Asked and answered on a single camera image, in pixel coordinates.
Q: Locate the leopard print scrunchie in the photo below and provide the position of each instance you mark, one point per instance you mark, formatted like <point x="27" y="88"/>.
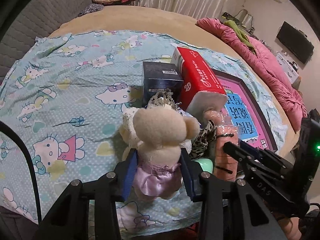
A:
<point x="202" y="141"/>

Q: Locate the hello kitty blue sheet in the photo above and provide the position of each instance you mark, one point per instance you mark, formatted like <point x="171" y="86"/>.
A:
<point x="65" y="99"/>

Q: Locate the white cabinet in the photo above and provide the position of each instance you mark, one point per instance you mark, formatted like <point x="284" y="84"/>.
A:
<point x="290" y="68"/>

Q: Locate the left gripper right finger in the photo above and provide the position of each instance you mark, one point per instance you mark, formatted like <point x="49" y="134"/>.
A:
<point x="230" y="210"/>

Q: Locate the black wall television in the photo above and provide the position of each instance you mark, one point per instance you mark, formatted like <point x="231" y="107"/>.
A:
<point x="296" y="42"/>

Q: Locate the pink quilt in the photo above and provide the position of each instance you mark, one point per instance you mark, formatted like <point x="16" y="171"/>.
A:
<point x="265" y="65"/>

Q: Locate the dark blue box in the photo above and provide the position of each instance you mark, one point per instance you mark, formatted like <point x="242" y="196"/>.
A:
<point x="160" y="77"/>

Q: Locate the grey quilted headboard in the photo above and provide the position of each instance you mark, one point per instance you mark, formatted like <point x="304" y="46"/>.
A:
<point x="24" y="20"/>

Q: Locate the pink plush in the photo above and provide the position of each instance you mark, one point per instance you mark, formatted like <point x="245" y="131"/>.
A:
<point x="225" y="167"/>

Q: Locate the red tissue pack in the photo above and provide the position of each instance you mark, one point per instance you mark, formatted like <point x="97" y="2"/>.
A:
<point x="201" y="89"/>

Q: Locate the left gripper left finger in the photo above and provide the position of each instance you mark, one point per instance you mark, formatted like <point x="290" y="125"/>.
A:
<point x="68" y="218"/>

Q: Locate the beige teddy bear purple dress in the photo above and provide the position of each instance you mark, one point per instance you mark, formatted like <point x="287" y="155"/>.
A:
<point x="157" y="134"/>

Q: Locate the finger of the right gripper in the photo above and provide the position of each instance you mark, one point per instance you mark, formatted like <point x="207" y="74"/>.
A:
<point x="240" y="152"/>

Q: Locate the green round soft object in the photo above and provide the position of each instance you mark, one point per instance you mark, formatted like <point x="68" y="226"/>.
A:
<point x="206" y="164"/>

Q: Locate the silver tiara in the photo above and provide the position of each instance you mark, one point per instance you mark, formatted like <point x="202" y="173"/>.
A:
<point x="163" y="99"/>

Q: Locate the green garment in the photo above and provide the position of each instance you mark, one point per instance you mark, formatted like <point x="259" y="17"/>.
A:
<point x="241" y="35"/>

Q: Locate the pink tray box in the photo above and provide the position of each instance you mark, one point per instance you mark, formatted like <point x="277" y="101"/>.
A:
<point x="245" y="113"/>

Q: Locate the cluttered side table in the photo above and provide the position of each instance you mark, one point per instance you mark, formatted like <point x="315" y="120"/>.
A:
<point x="243" y="19"/>

